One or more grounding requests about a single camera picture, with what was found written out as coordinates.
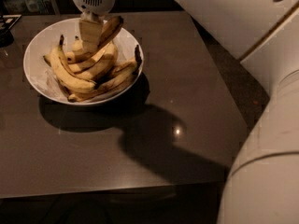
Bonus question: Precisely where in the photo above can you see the shelf with bottles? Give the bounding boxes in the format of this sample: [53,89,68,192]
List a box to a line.
[0,0,59,15]

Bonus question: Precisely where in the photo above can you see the clear plastic wrap in bowl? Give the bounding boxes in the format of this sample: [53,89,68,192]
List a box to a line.
[31,68,66,102]

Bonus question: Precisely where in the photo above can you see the long right yellow banana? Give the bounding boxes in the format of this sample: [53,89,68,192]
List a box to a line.
[94,44,143,93]

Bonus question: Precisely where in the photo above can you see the dark object at left edge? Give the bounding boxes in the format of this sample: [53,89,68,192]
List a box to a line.
[0,15,21,48]

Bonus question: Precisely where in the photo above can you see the white bowl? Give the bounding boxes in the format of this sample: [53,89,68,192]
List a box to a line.
[23,18,143,106]

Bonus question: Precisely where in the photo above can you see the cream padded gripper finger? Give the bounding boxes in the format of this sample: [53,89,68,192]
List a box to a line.
[78,12,104,52]

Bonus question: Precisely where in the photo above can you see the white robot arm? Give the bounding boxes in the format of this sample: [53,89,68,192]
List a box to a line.
[112,0,298,224]

